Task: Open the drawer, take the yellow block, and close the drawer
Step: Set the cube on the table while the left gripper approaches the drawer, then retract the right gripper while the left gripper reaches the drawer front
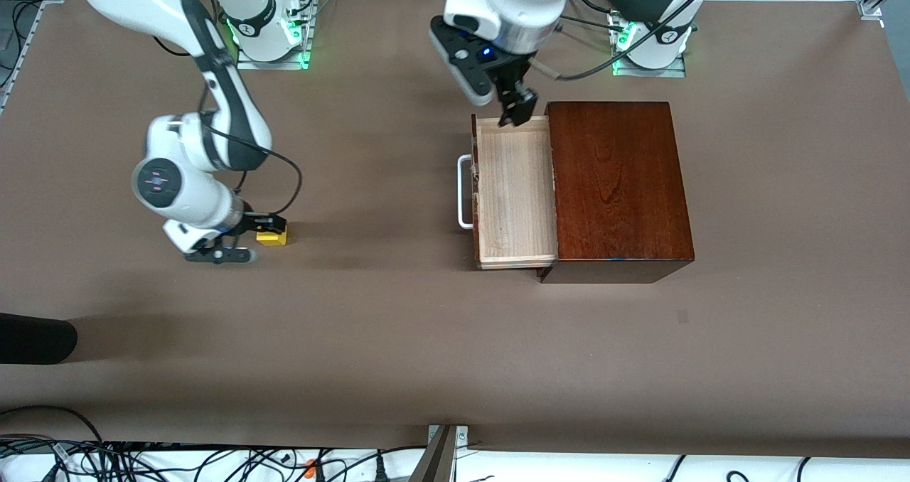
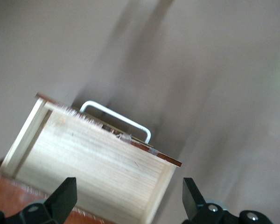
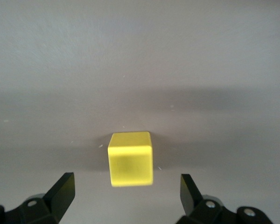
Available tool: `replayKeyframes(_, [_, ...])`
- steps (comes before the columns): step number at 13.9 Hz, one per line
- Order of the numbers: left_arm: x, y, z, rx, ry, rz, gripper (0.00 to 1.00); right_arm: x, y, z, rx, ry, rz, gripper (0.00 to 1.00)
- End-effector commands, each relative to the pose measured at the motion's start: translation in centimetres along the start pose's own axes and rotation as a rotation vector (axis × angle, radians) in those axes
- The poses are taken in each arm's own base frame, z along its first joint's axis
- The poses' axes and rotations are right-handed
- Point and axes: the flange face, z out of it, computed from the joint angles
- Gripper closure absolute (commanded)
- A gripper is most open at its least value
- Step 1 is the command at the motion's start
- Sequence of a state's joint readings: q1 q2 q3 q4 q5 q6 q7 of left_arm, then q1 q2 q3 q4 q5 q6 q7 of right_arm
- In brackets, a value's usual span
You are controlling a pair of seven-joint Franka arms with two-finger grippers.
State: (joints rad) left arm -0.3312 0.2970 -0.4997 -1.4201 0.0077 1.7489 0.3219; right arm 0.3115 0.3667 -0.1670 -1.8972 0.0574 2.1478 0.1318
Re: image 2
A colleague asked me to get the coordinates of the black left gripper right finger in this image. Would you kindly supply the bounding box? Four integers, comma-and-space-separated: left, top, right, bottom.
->
182, 177, 273, 224

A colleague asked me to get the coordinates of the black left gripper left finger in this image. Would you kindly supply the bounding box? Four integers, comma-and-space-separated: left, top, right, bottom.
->
0, 176, 78, 224

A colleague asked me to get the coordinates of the light wooden drawer box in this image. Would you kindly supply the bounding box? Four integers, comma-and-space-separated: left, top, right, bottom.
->
0, 92, 183, 224

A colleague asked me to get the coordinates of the dark brown wooden cabinet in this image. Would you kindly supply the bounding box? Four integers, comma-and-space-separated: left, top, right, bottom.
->
0, 161, 108, 224

